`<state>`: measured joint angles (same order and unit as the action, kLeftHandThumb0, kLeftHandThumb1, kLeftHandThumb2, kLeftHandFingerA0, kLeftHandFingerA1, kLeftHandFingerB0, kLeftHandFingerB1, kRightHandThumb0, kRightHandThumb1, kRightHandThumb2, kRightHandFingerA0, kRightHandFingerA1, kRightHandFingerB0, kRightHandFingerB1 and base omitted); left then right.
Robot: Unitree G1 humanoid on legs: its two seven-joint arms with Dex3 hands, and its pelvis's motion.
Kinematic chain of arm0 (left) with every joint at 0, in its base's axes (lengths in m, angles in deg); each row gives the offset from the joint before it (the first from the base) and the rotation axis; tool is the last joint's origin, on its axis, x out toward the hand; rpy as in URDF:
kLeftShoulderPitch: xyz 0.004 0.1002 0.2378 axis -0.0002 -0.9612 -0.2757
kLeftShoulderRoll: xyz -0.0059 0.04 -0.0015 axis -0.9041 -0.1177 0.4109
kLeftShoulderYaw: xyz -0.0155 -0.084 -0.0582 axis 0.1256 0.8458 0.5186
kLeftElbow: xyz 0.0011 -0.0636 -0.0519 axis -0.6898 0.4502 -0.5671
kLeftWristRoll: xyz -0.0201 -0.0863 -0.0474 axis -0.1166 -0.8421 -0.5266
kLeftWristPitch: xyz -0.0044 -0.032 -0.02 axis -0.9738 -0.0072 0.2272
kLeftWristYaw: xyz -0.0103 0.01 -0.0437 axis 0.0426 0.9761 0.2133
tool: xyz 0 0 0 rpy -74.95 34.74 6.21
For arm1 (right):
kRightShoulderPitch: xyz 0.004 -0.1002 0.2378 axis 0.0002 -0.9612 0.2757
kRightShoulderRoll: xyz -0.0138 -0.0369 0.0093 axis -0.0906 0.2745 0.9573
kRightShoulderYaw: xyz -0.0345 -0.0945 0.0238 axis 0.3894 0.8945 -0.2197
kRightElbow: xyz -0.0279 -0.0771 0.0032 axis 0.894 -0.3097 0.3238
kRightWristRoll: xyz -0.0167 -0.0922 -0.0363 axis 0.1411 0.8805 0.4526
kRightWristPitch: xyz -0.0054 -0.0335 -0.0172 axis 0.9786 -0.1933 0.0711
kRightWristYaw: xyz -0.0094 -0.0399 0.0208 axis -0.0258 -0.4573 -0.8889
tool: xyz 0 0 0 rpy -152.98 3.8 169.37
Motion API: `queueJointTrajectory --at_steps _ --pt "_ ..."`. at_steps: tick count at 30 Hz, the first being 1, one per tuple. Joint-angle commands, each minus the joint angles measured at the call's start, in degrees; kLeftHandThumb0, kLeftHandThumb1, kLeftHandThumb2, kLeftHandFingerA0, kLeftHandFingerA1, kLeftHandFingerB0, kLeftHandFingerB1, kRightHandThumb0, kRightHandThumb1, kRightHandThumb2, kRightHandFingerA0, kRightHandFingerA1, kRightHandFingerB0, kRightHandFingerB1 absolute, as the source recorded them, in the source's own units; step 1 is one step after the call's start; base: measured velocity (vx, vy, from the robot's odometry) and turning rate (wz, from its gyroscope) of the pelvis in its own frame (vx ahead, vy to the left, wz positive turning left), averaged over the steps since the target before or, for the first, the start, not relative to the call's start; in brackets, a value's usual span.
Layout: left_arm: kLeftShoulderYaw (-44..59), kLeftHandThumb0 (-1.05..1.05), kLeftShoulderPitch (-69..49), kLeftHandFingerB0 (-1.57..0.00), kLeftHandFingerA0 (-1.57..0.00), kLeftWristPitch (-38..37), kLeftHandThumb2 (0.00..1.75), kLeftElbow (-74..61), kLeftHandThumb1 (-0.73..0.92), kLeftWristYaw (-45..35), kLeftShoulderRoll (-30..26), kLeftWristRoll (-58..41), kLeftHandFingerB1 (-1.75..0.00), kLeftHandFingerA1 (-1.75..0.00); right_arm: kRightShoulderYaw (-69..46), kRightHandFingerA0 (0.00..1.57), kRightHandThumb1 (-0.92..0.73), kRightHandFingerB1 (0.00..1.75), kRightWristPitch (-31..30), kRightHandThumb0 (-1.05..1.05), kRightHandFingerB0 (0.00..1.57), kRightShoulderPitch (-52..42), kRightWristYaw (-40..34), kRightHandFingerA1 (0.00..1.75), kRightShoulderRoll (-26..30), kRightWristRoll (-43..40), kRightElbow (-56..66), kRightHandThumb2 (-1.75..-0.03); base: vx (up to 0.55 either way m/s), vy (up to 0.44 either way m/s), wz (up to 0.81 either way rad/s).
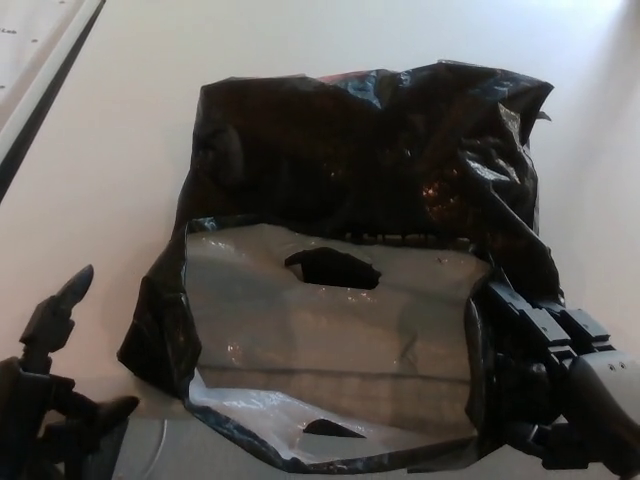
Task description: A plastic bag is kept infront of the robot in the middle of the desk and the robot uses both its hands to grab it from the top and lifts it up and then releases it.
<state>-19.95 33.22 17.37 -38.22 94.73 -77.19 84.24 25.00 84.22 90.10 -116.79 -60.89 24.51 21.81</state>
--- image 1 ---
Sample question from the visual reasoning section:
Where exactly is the thin white cable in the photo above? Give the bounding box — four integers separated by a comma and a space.
147, 418, 168, 480

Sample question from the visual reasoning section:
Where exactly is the white neighbouring desk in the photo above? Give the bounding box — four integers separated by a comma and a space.
0, 0, 107, 202

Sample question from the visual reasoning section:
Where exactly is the black printed plastic shopping bag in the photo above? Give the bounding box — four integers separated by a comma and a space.
115, 58, 566, 475

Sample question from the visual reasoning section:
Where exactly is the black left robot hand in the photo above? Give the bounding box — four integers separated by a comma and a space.
0, 263, 141, 480

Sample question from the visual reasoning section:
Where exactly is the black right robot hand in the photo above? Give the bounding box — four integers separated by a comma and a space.
478, 282, 619, 474

